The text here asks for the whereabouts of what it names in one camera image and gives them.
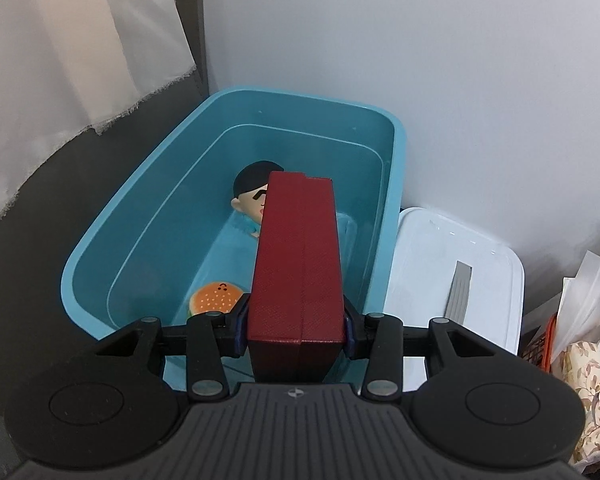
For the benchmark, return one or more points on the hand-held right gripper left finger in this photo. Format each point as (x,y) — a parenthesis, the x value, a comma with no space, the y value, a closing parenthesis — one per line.
(240,327)

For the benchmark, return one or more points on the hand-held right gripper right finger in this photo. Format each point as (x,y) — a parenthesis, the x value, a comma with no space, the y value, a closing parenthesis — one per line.
(349,330)

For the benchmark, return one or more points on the toy hamburger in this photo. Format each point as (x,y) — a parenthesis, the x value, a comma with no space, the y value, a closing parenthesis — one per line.
(215,297)

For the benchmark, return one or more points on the red gift box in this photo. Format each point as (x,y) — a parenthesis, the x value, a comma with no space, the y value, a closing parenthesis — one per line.
(300,270)

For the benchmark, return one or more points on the plush doll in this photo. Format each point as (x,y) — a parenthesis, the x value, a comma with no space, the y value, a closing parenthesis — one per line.
(250,195)

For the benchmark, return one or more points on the blue plastic storage bin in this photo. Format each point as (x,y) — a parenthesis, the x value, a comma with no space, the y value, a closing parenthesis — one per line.
(130,240)

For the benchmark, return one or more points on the white plastic bin lid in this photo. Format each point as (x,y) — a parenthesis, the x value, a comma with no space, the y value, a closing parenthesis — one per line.
(420,270)

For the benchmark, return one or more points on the red plastic basket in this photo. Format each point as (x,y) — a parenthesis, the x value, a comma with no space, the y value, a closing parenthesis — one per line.
(540,345)

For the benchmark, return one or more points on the dark grey board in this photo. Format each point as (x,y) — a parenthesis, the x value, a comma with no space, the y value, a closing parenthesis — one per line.
(40,240)

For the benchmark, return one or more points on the floral patterned bag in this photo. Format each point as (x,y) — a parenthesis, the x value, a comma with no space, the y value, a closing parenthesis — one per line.
(595,395)

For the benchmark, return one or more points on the white sheer curtain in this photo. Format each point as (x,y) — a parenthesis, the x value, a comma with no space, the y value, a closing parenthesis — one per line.
(80,35)

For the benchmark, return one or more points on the dark grey vertical post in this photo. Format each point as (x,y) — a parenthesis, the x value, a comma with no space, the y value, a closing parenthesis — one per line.
(192,20)

